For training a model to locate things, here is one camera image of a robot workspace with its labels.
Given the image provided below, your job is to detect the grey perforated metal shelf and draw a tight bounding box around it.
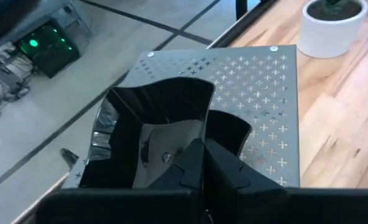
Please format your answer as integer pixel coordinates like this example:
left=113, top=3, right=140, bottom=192
left=61, top=44, right=300, bottom=190

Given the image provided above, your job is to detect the black computer tower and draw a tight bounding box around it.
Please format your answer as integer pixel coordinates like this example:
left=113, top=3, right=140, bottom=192
left=14, top=17, right=81, bottom=79

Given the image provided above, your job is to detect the snake plant in white pot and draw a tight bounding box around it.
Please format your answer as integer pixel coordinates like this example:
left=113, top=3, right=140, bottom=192
left=297, top=0, right=368, bottom=59

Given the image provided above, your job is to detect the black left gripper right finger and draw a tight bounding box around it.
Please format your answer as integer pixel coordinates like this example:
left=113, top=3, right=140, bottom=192
left=204, top=139, right=285, bottom=191

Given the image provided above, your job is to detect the black wavy square mini plate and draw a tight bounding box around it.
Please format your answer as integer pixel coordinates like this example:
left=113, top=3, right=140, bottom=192
left=79, top=76, right=216, bottom=190
left=205, top=108, right=253, bottom=158

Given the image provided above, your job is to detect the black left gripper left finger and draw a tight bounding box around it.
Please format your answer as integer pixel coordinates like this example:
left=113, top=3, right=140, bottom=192
left=148, top=138, right=205, bottom=190

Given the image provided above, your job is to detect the black teardrop mini plate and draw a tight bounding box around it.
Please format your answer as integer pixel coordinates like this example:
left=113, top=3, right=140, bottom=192
left=59, top=147, right=80, bottom=170

